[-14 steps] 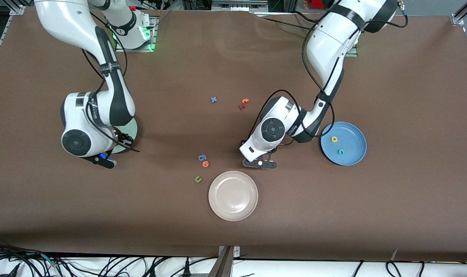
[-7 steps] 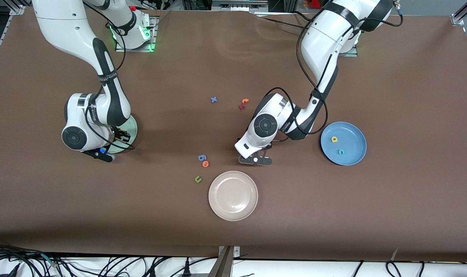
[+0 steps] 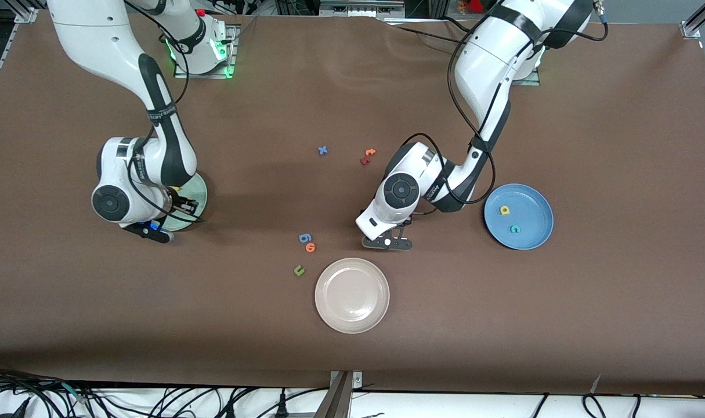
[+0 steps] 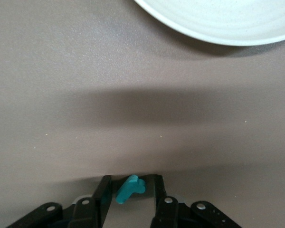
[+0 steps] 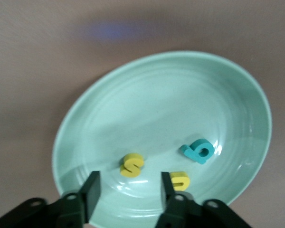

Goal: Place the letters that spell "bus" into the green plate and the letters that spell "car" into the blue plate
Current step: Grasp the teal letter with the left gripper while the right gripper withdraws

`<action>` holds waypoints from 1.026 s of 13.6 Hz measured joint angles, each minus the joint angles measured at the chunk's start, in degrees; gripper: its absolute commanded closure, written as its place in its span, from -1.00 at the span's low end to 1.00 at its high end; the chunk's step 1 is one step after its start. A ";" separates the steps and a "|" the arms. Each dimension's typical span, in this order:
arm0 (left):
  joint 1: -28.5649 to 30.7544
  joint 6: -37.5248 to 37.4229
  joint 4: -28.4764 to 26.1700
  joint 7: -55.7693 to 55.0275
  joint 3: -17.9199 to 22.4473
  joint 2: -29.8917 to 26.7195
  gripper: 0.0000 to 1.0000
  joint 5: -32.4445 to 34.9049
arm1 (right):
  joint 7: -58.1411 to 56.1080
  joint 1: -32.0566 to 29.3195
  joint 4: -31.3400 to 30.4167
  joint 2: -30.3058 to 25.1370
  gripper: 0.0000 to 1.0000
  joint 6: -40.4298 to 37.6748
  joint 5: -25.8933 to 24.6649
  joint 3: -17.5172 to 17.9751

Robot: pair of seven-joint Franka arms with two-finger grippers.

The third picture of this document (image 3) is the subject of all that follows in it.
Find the pale green plate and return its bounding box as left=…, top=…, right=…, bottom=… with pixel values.
left=165, top=173, right=209, bottom=233

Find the beige plate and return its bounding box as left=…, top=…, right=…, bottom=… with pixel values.
left=314, top=258, right=391, bottom=334

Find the blue plate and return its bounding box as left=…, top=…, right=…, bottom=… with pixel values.
left=483, top=183, right=555, bottom=251

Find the grey metal box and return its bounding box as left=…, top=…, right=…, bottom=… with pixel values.
left=319, top=0, right=406, bottom=17

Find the red background box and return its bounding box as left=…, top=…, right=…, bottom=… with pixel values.
left=460, top=0, right=504, bottom=15

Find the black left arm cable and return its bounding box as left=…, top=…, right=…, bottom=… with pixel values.
left=402, top=0, right=609, bottom=215

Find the black base cable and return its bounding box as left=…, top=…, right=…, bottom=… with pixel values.
left=381, top=16, right=475, bottom=47

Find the aluminium frame post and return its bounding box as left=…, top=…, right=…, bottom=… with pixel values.
left=313, top=370, right=364, bottom=418

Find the black looped cable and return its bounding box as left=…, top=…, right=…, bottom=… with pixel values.
left=581, top=394, right=607, bottom=418

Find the aluminium frame profile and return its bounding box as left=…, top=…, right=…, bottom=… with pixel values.
left=680, top=0, right=705, bottom=40
left=0, top=6, right=39, bottom=117

